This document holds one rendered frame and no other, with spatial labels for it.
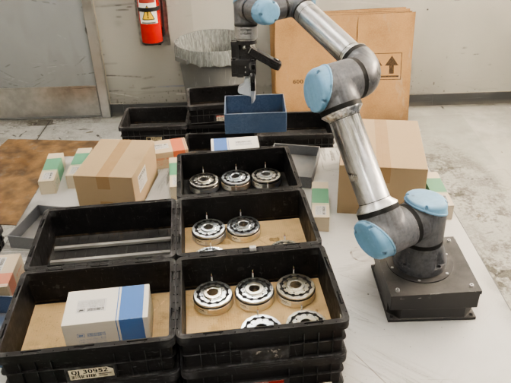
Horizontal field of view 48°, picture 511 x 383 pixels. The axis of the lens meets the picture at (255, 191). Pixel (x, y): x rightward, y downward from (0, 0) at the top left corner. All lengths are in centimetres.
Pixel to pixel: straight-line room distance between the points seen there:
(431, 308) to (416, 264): 13
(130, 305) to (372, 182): 69
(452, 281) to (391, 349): 27
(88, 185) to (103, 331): 84
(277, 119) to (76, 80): 308
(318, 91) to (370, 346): 70
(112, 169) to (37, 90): 278
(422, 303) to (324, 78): 67
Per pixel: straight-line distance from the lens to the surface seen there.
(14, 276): 191
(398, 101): 452
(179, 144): 247
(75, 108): 485
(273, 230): 179
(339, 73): 153
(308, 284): 154
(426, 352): 164
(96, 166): 219
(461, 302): 171
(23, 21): 472
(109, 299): 147
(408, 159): 208
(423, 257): 167
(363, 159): 152
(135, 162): 218
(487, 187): 383
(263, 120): 185
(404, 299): 165
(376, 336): 165
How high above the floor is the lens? 187
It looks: 31 degrees down
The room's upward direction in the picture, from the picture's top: 2 degrees counter-clockwise
